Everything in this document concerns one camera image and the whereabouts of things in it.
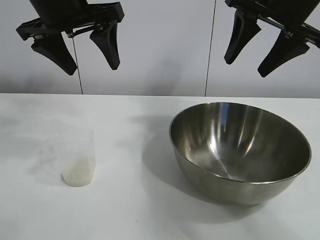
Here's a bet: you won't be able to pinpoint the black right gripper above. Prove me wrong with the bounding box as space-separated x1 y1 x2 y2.
223 0 320 79

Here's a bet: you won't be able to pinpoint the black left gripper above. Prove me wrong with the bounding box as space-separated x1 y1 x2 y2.
16 0 125 76

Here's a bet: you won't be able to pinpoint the clear plastic measuring cup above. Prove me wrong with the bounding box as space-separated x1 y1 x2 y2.
60 128 97 187

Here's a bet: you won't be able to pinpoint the stainless steel mixing bowl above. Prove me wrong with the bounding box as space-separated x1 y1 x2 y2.
168 101 313 207

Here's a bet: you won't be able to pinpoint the white rice grains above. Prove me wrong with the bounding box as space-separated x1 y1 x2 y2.
62 156 95 187

